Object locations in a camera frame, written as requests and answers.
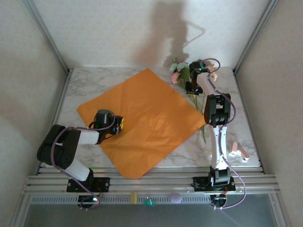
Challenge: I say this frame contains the black controller board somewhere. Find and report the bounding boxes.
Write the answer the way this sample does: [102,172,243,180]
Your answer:
[77,195,100,211]
[210,193,228,210]

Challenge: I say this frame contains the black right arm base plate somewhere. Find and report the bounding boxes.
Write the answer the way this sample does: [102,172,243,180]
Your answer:
[193,176,236,192]

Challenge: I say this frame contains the aluminium frame post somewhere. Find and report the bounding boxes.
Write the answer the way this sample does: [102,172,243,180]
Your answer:
[232,0,280,75]
[22,0,73,75]

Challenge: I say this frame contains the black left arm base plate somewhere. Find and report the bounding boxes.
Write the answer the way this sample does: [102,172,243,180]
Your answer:
[66,176,111,193]

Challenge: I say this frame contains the aluminium rail base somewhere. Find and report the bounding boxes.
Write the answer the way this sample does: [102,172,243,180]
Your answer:
[21,166,281,196]

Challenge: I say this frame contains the slotted grey cable duct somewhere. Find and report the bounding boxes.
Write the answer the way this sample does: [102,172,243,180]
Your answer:
[30,195,212,205]

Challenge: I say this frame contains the green binder clip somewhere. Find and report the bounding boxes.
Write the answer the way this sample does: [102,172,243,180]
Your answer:
[143,193,156,207]

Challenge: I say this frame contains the artificial flower bouquet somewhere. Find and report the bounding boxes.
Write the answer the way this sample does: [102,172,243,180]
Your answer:
[169,58,218,145]

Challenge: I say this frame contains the lavender oval pebble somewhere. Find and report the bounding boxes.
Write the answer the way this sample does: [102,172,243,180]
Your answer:
[168,192,183,204]

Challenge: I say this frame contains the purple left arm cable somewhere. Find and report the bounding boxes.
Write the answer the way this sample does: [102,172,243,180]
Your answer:
[51,112,116,211]

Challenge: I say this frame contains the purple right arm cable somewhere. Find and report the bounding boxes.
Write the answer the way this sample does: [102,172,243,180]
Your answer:
[200,58,247,210]

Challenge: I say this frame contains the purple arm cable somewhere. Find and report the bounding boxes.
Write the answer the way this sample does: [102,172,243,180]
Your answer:
[200,58,247,210]
[51,112,116,211]

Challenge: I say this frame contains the orange wrapping paper sheet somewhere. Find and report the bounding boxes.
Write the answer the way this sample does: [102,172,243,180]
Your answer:
[76,68,205,180]

